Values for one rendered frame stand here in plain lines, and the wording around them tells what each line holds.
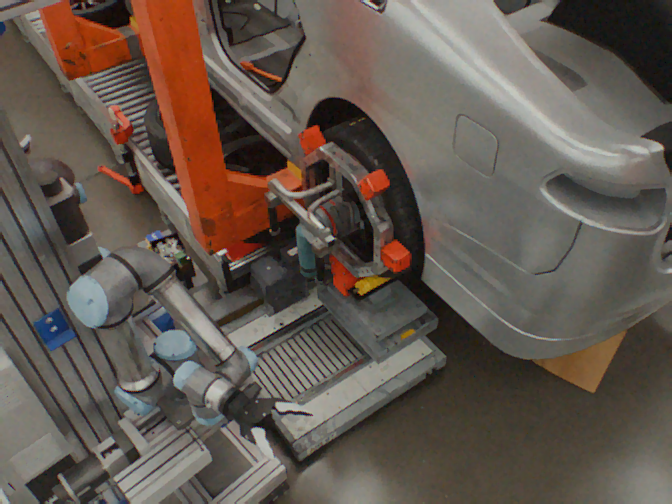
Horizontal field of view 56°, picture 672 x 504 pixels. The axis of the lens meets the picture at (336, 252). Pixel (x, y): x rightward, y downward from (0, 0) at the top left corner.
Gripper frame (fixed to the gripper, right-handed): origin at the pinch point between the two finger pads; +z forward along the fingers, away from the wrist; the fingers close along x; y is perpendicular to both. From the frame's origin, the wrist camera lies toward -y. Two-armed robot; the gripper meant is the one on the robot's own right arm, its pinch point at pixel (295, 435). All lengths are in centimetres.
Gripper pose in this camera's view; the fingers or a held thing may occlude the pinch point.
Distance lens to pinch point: 151.4
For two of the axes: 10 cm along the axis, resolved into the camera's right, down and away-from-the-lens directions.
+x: -5.5, 5.1, -6.7
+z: 8.4, 3.7, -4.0
